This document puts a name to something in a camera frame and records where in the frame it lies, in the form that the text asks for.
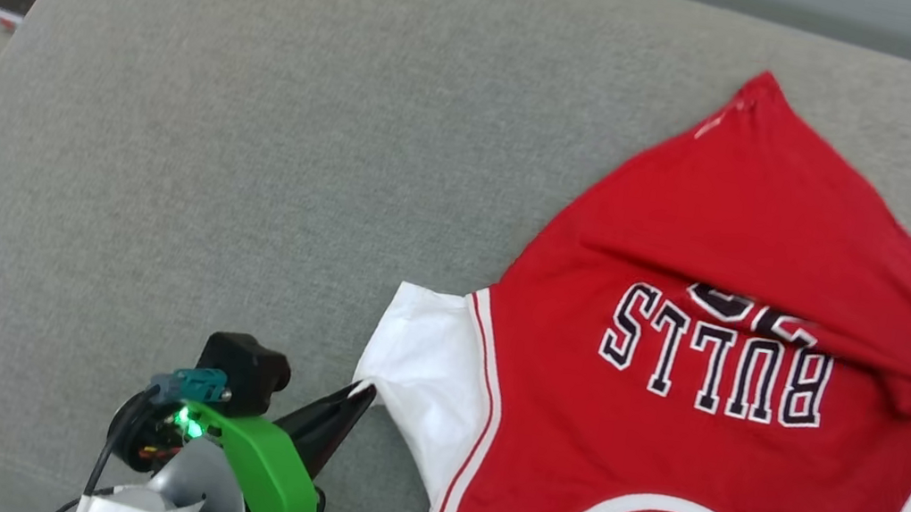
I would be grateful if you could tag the red basketball jersey white sleeves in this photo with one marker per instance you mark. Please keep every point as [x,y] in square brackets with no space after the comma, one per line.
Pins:
[737,244]

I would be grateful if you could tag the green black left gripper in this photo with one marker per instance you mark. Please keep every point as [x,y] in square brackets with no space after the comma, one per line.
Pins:
[277,482]

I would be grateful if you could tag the grey fabric sofa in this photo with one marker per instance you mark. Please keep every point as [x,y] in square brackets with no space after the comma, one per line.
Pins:
[258,127]

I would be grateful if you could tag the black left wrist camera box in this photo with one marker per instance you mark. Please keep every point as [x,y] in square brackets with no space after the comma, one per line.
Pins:
[248,374]

